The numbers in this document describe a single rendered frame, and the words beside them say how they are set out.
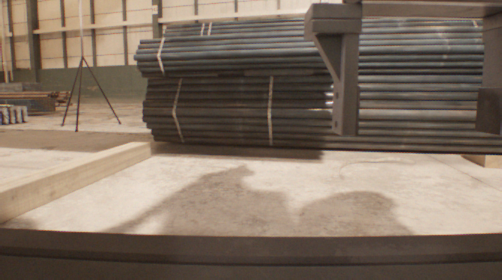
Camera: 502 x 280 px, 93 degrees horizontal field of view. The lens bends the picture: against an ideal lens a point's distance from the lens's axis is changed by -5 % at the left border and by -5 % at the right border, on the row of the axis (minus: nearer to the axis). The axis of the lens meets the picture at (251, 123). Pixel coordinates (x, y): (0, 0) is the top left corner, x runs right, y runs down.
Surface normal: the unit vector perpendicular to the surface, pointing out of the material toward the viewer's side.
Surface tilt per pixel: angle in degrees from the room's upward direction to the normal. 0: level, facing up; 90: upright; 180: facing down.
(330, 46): 90
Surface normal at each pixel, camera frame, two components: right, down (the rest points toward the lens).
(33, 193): 0.98, 0.02
